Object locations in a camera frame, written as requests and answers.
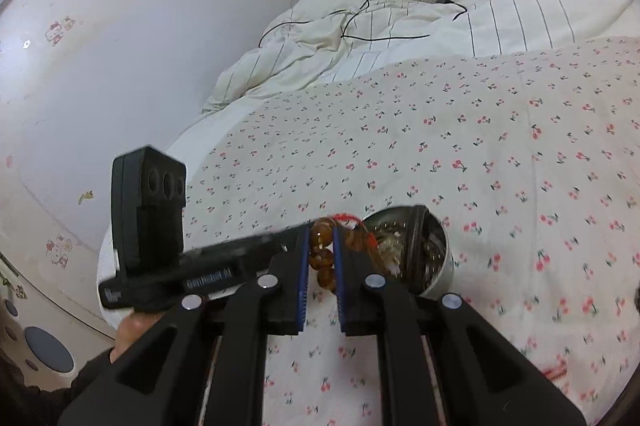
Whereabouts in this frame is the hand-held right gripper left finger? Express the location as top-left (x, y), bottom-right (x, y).
top-left (57, 226), bottom-right (308, 426)

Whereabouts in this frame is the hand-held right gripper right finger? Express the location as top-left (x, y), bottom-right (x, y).
top-left (334, 226), bottom-right (586, 426)

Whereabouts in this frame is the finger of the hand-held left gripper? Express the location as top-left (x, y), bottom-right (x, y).
top-left (182, 226), bottom-right (306, 279)

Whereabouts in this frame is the amber bead bracelet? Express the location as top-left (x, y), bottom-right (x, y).
top-left (309, 213), bottom-right (378, 292)

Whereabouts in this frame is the beige bead bracelet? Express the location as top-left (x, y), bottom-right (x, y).
top-left (372, 226), bottom-right (416, 279)

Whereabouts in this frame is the round silver metal tin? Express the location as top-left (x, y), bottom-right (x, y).
top-left (357, 205), bottom-right (457, 299)

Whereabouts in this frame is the person's left hand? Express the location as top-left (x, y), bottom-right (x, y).
top-left (110, 310), bottom-right (168, 364)

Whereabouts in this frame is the cherry print bed sheet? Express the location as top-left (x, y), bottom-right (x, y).
top-left (97, 36), bottom-right (640, 426)

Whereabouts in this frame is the white striped duvet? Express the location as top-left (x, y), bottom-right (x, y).
top-left (200, 0), bottom-right (640, 114)

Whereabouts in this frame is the thin black cable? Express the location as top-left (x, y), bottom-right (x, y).
top-left (257, 0), bottom-right (468, 49)

